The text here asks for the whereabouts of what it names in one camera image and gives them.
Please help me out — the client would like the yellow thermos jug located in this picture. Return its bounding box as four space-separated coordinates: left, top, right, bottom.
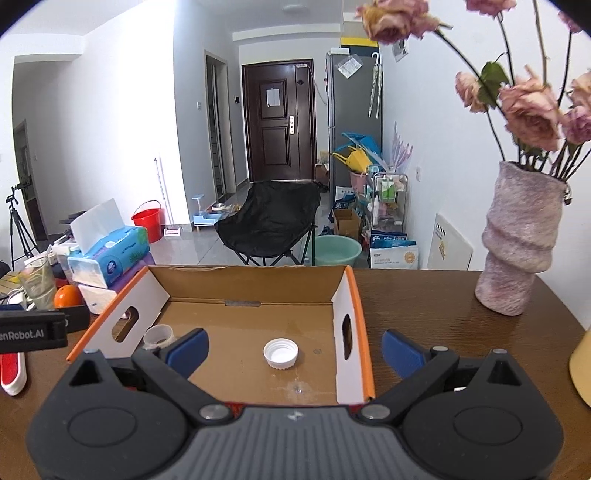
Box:
568 328 591 409

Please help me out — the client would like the blue pet feeder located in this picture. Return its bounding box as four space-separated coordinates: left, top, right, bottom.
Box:
190 193 226 228

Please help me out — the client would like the pink textured vase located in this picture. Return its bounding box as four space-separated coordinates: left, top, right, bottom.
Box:
474 160 568 317

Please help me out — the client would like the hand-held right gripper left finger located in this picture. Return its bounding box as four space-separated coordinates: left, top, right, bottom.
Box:
68 328 233 426

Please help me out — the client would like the small brown cardboard box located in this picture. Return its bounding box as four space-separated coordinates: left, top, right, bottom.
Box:
333 209 362 241

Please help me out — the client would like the orange fruit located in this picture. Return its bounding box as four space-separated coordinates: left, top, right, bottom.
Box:
54 284 84 309

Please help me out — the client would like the grey refrigerator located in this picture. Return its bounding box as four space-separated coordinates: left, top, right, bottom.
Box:
325 49 384 197

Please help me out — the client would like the metal rolling rack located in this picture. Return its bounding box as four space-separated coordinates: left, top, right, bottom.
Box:
364 163 410 236

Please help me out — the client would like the green plastic basin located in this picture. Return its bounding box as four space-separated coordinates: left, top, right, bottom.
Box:
315 235 363 268

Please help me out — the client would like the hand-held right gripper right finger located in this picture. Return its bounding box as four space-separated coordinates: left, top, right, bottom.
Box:
360 329 526 425

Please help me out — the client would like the white bottle cap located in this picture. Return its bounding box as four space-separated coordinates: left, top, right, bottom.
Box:
263 338 300 370

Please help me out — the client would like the clear food container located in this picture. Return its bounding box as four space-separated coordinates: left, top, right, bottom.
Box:
50 240 82 282

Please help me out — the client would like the white and blue carton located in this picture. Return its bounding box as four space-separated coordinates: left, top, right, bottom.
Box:
369 230 420 270

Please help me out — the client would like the clear plastic bag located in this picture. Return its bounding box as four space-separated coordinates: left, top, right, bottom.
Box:
337 55 363 78

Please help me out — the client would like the translucent plastic cup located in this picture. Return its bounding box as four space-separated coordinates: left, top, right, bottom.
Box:
142 324 177 350

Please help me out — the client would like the white flat board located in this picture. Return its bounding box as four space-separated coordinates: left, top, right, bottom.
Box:
426 212 474 271

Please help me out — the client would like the yellow plastic dustpan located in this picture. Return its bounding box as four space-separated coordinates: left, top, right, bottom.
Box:
332 147 373 174

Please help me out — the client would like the black camera tripod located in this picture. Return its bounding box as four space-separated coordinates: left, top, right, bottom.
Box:
4 182 40 269

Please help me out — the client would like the clear drinking glass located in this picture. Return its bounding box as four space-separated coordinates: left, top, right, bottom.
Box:
18 256 59 311

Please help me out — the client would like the hanging clear umbrella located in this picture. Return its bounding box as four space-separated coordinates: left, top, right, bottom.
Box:
368 51 384 120

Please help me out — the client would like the white mop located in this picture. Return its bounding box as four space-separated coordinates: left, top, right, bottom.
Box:
153 156 182 238

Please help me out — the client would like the dried pink rose bouquet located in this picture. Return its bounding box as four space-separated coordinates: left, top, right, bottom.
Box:
355 0 591 181

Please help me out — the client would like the blue tissue pack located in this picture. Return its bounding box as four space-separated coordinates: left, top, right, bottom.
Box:
67 198 151 289

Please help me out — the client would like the purple feather decoration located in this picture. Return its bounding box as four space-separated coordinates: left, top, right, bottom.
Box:
390 120 413 174

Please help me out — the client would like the red bucket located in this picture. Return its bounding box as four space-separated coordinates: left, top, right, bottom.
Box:
131 200 164 244

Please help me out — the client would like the red and white lint brush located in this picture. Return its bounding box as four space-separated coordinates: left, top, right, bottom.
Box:
0 352 27 397

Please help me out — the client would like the white and purple tissue pack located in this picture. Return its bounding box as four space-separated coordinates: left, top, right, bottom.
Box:
77 261 149 315

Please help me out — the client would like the dark brown entrance door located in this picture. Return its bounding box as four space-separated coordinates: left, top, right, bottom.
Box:
240 58 320 182

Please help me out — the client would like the black bag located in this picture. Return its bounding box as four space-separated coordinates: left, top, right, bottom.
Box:
214 179 321 267

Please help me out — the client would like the red cardboard box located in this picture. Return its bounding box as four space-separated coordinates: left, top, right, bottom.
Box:
66 265 376 407

